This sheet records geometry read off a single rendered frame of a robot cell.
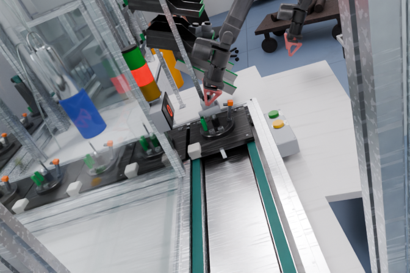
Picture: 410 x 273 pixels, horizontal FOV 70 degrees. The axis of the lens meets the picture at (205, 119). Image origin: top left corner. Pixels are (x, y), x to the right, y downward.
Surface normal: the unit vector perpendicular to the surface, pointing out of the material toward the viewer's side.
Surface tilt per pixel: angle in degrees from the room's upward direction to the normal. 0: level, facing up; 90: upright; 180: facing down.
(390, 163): 90
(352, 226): 0
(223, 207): 0
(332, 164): 0
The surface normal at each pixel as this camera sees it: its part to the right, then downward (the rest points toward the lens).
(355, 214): -0.34, -0.81
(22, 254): 0.94, -0.31
